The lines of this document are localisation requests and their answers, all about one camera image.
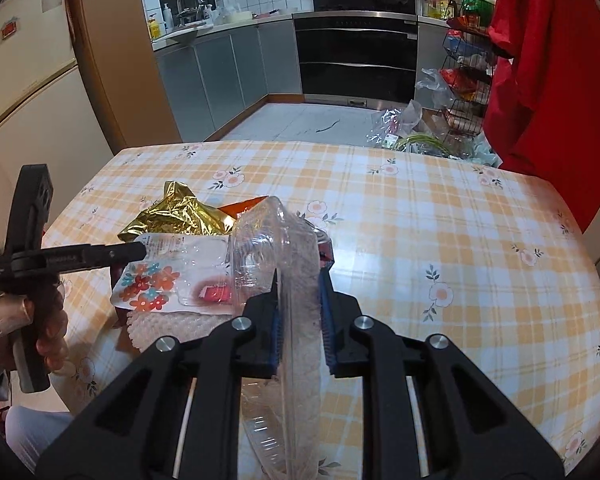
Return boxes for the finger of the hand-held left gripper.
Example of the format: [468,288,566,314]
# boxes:
[42,241,148,275]

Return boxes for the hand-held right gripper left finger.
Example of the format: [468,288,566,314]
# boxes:
[37,270,283,480]

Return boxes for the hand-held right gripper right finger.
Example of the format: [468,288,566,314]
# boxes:
[317,266,566,480]

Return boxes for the white floral plastic packet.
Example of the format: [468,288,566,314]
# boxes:
[110,232,237,317]

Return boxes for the clear plastic container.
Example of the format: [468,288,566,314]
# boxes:
[229,196,337,480]

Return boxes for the gold foil wrapper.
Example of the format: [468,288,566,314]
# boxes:
[119,180,232,244]

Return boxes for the white foam fruit net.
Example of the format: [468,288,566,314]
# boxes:
[125,307,242,357]

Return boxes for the orange red snack wrapper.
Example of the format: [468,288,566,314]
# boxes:
[215,196,270,222]

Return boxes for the person's left hand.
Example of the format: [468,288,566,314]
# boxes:
[0,294,70,375]

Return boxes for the cream refrigerator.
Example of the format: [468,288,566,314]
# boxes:
[0,0,117,223]

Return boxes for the person's leg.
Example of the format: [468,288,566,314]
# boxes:
[4,405,77,477]

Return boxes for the grey lower kitchen cabinets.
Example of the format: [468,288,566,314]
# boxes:
[154,21,304,142]

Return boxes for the pile of plastic bags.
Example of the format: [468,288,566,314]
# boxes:
[364,66,502,167]

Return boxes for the chrome kitchen faucet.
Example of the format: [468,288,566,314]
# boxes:
[176,0,204,29]

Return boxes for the black built-in oven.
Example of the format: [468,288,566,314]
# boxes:
[292,11,420,107]

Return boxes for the red apron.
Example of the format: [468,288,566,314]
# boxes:
[481,0,600,234]

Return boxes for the row of condiment bottles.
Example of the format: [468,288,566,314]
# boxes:
[419,0,496,26]

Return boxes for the wooden door frame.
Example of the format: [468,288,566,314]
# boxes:
[72,0,182,145]

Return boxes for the black wire storage rack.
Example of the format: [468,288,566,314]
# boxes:
[437,10,497,137]

